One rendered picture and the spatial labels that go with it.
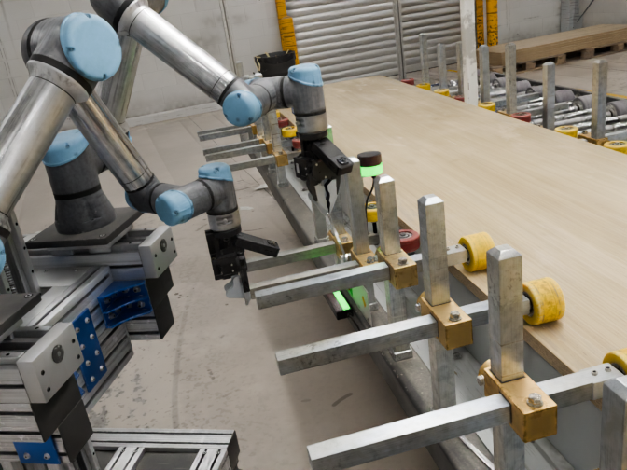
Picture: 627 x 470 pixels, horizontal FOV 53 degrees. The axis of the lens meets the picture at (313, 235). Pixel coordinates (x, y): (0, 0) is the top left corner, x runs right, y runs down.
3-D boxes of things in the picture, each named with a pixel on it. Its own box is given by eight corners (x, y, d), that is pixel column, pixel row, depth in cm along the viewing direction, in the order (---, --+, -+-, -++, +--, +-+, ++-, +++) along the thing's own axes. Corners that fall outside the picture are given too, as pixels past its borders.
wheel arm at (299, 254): (241, 277, 180) (238, 263, 179) (240, 272, 183) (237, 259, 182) (384, 244, 187) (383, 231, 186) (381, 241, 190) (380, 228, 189)
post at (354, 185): (366, 330, 171) (345, 159, 153) (362, 324, 174) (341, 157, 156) (378, 326, 172) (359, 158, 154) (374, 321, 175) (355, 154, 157)
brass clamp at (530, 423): (521, 445, 85) (520, 415, 84) (474, 389, 98) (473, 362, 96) (561, 433, 86) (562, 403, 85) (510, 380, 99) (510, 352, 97)
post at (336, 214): (340, 280, 192) (319, 126, 174) (337, 275, 196) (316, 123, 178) (351, 277, 193) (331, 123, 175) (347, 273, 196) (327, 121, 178)
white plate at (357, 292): (369, 327, 161) (366, 293, 157) (342, 285, 185) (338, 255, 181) (372, 326, 161) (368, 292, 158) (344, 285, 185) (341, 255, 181)
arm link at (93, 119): (-13, 42, 120) (129, 222, 150) (13, 39, 113) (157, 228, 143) (32, 9, 126) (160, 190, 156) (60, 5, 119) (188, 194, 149)
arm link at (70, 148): (41, 196, 156) (24, 143, 151) (75, 178, 168) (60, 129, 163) (82, 194, 152) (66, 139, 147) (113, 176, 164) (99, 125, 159)
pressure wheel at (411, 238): (397, 283, 161) (394, 241, 157) (387, 270, 168) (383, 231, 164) (426, 276, 162) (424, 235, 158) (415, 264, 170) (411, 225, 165)
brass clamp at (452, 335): (443, 352, 108) (441, 326, 106) (414, 316, 121) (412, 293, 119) (477, 343, 109) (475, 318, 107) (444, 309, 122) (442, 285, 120)
